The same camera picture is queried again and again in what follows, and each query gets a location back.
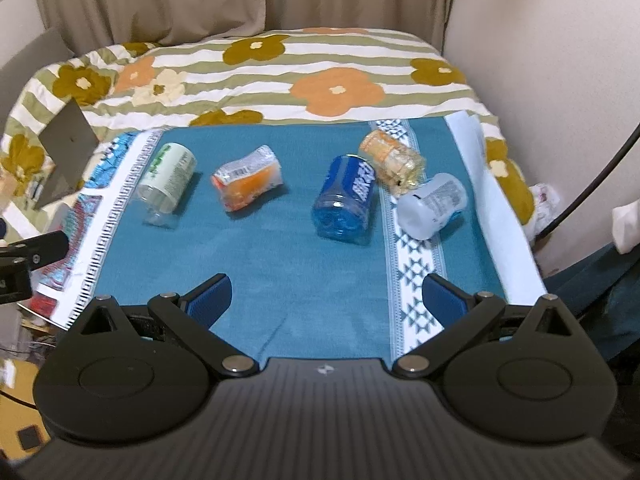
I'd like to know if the green label plastic cup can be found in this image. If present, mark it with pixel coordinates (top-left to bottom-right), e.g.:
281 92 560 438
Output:
136 142 196 226

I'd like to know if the orange plastic cup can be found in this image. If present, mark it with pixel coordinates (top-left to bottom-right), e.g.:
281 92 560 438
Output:
212 144 283 212

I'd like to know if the blue plastic cup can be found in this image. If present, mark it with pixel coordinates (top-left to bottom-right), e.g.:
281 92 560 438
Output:
311 154 376 244

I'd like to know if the yellow clear plastic cup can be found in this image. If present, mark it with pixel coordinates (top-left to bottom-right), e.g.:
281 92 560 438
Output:
359 129 426 196

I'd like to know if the teal patterned cloth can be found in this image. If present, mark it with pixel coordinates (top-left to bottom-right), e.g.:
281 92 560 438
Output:
28 116 506 361

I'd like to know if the grey folding stand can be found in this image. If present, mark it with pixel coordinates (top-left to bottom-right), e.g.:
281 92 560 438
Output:
35 99 99 209

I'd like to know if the floral striped duvet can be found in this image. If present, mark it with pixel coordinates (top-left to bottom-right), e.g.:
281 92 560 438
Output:
1 27 536 233

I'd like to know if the black cable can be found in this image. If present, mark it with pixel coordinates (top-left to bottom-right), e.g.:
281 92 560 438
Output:
537 123 640 239

